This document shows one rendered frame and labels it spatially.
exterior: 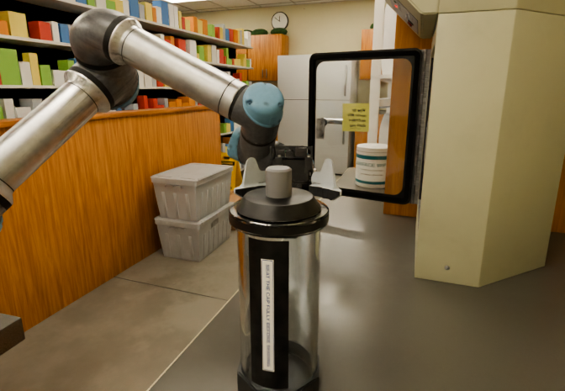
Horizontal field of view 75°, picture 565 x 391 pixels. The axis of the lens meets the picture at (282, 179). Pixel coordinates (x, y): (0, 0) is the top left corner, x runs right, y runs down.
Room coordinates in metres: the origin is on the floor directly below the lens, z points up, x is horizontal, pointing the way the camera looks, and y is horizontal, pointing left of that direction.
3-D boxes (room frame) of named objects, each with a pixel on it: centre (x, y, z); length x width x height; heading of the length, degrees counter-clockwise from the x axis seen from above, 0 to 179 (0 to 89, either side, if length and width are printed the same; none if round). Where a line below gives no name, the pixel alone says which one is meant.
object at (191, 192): (2.92, 0.71, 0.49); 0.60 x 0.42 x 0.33; 160
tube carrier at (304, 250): (0.39, 0.00, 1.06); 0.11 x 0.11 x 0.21
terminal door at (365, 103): (1.02, -0.21, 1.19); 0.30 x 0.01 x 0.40; 61
